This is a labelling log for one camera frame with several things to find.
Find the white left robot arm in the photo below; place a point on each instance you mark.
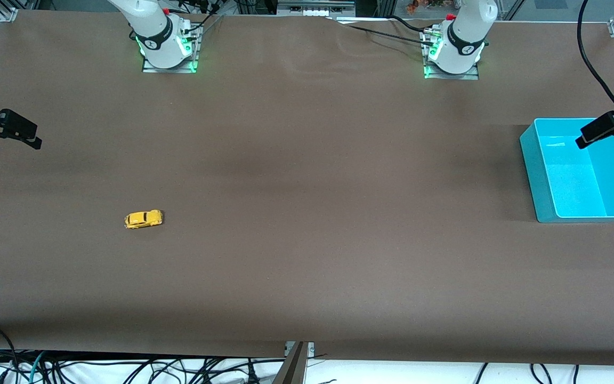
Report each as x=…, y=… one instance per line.
x=461, y=45

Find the brown table cover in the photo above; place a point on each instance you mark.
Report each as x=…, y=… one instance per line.
x=307, y=213

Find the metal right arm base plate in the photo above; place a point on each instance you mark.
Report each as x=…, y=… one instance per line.
x=150, y=68

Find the grey power strip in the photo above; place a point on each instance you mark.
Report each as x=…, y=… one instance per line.
x=315, y=7

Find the yellow beetle toy car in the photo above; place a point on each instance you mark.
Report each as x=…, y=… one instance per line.
x=142, y=218

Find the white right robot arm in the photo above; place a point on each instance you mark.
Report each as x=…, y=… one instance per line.
x=155, y=37

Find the teal plastic bin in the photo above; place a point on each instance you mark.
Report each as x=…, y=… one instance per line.
x=573, y=186

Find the aluminium frame beam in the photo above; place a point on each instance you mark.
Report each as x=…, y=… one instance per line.
x=293, y=368

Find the orange background object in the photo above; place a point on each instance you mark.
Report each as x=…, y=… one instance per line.
x=419, y=5

